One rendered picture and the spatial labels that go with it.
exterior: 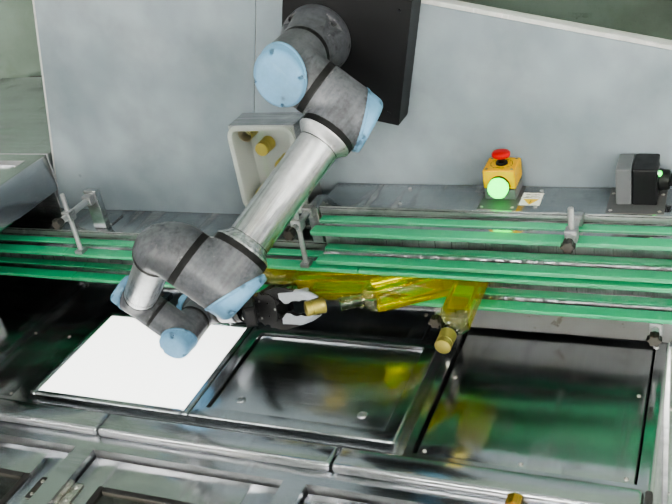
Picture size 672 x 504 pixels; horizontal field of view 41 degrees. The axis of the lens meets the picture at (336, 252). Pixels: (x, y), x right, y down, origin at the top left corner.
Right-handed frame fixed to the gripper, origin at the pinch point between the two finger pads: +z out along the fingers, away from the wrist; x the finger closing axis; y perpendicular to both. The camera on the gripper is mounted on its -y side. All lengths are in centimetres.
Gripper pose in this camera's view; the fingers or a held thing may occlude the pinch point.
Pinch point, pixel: (312, 307)
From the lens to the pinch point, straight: 198.3
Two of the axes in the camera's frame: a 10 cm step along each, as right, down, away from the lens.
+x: 1.5, 9.7, 2.1
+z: 9.1, -0.5, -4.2
